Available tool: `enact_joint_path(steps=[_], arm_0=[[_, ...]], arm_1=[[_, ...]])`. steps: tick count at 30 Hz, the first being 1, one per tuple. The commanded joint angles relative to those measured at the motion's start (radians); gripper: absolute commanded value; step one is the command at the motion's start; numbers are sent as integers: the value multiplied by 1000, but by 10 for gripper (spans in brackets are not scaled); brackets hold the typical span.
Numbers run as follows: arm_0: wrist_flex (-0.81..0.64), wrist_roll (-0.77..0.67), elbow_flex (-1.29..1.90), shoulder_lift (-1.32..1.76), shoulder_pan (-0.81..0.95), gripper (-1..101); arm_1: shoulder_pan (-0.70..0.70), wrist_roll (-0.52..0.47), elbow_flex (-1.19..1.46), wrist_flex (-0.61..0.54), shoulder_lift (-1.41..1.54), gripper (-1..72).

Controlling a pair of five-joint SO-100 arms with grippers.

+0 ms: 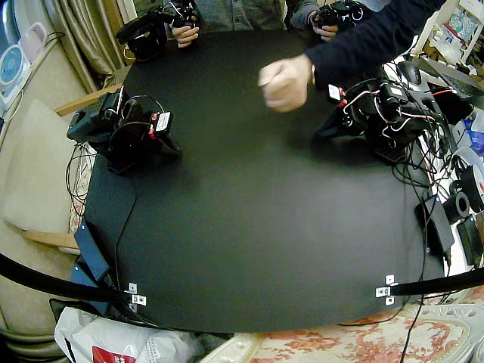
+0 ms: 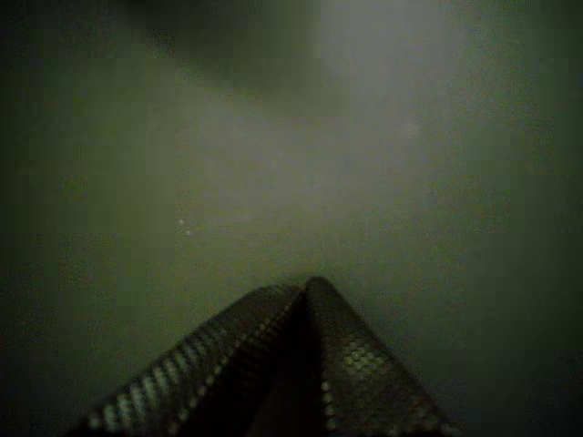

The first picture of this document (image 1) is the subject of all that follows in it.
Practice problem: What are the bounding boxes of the black computer mouse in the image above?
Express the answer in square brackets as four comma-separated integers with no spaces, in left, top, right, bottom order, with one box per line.
[396,60,423,86]

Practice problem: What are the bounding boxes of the grey-shirted person's left forearm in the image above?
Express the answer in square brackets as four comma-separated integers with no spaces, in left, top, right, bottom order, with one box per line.
[289,1,321,29]

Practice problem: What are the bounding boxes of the black tape roll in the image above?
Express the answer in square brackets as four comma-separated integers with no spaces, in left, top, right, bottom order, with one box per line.
[442,191,472,225]

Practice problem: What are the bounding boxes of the beige curtain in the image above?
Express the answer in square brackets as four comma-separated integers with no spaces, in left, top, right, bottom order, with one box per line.
[40,0,126,95]

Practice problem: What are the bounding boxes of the looped black cable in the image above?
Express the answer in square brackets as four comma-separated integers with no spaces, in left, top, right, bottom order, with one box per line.
[64,143,98,221]

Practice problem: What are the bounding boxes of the blue-black power brick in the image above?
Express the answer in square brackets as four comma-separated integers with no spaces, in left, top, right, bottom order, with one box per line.
[73,221,111,282]
[70,255,114,292]

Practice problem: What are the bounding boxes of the beige cushion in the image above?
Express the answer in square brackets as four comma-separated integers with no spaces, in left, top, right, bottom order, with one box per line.
[2,98,83,234]

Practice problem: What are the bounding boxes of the white and blue fan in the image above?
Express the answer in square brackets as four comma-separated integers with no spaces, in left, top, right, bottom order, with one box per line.
[0,43,32,110]

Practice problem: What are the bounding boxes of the white filament spool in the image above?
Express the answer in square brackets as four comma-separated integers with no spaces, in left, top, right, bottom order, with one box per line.
[451,146,484,213]

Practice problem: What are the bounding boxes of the wooden chair frame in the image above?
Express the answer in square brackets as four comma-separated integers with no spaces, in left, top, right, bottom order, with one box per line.
[20,85,123,255]

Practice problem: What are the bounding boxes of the grey-shirted person's right hand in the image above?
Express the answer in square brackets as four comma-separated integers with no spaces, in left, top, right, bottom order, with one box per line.
[172,24,201,49]

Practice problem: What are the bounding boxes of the large black power brick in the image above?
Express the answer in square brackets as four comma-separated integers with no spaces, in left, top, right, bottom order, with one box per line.
[414,193,456,262]

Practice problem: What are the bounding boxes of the small black box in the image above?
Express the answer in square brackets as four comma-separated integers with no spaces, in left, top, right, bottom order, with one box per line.
[455,217,484,266]

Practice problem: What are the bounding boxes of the long black cable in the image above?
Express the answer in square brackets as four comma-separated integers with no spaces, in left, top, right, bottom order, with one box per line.
[400,211,430,363]

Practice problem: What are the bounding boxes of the white plastic bag red print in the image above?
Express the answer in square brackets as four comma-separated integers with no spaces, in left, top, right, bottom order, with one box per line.
[54,306,202,363]

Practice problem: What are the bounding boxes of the pink and white appliance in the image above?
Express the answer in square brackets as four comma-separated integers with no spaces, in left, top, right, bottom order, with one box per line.
[18,21,49,64]

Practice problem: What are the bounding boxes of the thin black power cable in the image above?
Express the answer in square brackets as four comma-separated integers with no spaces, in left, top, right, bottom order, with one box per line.
[113,172,138,294]

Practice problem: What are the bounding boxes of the floral tablecloth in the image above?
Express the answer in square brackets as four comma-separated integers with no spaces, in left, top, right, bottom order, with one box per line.
[67,150,96,234]

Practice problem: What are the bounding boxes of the dark laptop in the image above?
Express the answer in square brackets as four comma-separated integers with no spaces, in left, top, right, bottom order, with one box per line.
[410,56,484,102]

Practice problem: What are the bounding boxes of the white shelf rack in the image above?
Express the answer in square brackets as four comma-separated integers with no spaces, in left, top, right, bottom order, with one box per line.
[414,0,484,73]

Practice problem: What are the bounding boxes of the black frame bar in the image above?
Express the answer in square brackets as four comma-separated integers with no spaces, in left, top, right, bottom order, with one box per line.
[0,253,132,303]
[391,266,484,298]

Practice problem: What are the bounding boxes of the grey-shirted person's left hand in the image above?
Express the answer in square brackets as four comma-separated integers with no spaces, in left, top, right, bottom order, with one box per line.
[309,10,339,42]

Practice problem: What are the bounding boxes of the dark-sleeved person's hand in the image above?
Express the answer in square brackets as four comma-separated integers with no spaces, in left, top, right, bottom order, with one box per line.
[257,55,316,113]

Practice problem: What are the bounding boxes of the dark-sleeved person's forearm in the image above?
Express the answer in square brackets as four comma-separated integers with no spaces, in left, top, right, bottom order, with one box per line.
[304,0,455,83]

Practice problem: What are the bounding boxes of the black leader arm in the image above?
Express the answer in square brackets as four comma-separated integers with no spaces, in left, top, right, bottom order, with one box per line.
[312,0,366,30]
[115,2,202,61]

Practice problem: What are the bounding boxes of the floral chair white frame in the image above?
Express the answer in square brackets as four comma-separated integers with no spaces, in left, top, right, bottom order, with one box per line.
[200,300,484,363]

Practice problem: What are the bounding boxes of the black table mat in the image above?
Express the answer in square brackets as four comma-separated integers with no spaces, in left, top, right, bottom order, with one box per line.
[81,29,448,336]

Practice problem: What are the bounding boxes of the blue cardboard box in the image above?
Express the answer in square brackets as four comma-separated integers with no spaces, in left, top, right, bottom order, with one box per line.
[462,111,484,150]

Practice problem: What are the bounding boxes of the red and white servo wire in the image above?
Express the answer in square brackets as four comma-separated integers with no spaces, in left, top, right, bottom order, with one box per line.
[340,88,436,141]

